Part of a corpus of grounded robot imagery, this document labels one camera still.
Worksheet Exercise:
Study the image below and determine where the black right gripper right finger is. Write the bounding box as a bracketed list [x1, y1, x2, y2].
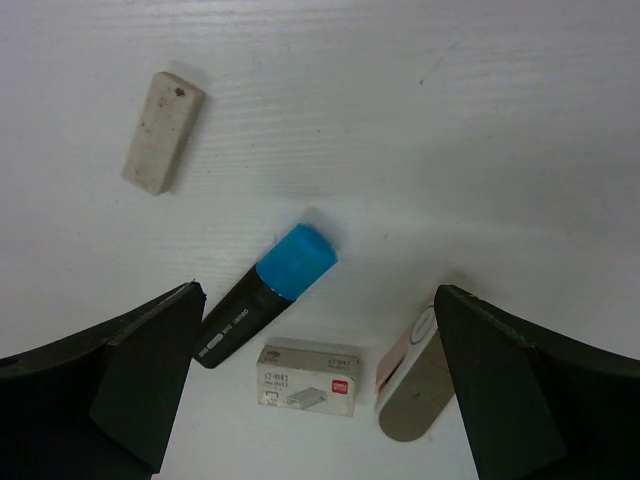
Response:
[434, 285, 639, 479]

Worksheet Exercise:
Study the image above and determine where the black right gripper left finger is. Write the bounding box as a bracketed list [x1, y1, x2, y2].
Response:
[1, 282, 205, 479]

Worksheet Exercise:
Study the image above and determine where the white eraser red print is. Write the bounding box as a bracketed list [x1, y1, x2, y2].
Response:
[256, 345, 361, 417]

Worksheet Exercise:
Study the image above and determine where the black blue-capped highlighter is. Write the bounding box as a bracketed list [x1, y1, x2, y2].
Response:
[193, 223, 338, 369]

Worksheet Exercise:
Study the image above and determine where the white rectangular eraser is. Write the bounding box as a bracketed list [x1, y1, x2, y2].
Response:
[122, 72, 205, 196]

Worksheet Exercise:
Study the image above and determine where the red white sleeved eraser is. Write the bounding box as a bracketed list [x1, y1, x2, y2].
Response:
[374, 304, 454, 443]

